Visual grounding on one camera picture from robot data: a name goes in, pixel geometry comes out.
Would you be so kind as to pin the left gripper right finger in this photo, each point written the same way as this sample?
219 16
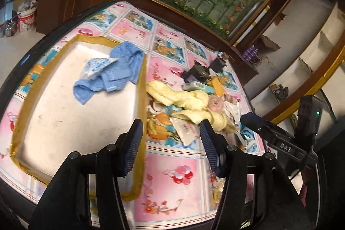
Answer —
276 204

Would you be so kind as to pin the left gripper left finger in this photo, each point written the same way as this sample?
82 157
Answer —
65 202

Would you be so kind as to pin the white medicine sachet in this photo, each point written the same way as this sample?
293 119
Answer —
186 130

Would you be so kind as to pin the pink fluffy sock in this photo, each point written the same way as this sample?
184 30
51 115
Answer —
215 104

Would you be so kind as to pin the yellow snack packet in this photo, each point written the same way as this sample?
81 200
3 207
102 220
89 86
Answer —
218 87

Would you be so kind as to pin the yellow fluffy towel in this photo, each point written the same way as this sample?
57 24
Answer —
194 105

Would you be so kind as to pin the teal cartoon tissue pack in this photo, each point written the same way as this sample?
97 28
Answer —
195 85

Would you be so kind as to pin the white blue wet wipe packet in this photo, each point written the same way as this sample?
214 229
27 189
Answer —
95 66

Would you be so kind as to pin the large blue towel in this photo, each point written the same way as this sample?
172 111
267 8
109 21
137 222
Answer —
115 76

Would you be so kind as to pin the colourful printed tablecloth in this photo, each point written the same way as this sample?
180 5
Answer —
170 186

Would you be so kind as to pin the purple bottles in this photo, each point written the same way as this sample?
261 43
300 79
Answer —
250 53

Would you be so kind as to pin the black motor with tape roll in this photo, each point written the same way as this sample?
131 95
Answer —
218 64

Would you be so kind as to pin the black motor with shaft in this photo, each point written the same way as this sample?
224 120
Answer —
198 72

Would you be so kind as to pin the white paint bucket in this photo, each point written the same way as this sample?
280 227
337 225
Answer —
26 15

